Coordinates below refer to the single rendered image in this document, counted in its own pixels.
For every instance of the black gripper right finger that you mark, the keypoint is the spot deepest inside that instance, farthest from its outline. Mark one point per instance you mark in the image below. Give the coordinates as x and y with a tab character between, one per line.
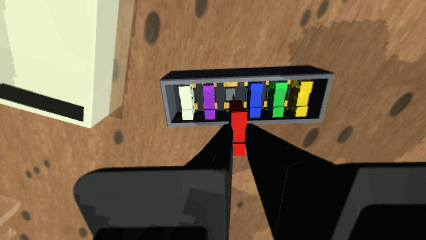
306	197

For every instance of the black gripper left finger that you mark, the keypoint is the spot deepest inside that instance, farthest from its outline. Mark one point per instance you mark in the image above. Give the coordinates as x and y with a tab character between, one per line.
197	194

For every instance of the purple fuse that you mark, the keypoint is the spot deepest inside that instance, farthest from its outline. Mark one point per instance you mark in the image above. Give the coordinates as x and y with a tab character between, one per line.
209	100

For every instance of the red fuse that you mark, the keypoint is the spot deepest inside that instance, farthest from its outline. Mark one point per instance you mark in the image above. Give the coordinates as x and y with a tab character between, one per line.
238	121

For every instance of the blue fuse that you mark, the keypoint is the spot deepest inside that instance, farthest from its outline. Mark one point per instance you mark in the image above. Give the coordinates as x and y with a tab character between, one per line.
254	92

